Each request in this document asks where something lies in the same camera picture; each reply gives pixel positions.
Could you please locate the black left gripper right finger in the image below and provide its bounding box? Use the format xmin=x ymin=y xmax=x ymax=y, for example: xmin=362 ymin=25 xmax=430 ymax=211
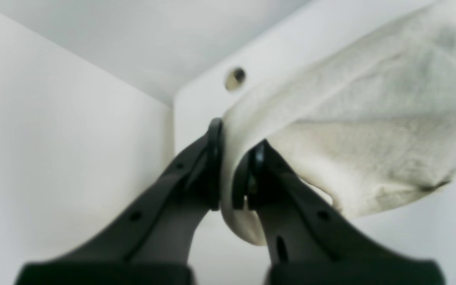
xmin=232 ymin=140 xmax=445 ymax=285

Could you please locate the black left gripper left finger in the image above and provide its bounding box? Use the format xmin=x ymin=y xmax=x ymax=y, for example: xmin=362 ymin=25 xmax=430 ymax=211
xmin=16 ymin=118 xmax=222 ymax=285

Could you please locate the beige T-shirt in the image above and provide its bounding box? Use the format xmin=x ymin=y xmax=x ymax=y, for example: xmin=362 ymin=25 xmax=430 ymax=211
xmin=220 ymin=0 xmax=456 ymax=246

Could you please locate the right table grommet hole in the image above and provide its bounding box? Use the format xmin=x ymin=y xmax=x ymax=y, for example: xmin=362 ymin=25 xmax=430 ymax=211
xmin=224 ymin=67 xmax=247 ymax=92

